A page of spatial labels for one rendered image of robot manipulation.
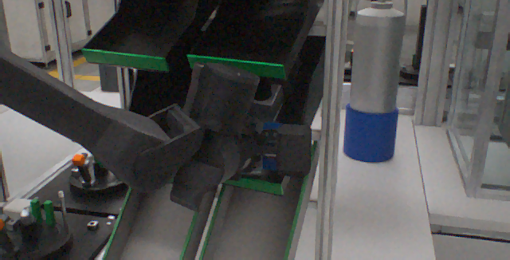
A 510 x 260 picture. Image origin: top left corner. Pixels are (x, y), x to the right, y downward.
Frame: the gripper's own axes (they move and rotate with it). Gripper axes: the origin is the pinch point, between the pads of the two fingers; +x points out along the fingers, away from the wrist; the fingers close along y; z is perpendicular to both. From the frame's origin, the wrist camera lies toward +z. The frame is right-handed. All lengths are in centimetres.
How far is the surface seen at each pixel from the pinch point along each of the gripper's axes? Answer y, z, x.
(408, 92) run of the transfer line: -20, -1, 130
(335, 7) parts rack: -10.0, 18.0, 6.8
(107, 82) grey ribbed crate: 146, -4, 189
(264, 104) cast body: -0.9, 4.5, 4.5
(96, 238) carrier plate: 34.8, -23.4, 15.6
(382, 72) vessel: -13, 7, 82
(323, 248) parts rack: -8.1, -19.8, 15.7
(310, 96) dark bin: -6.7, 5.5, 8.0
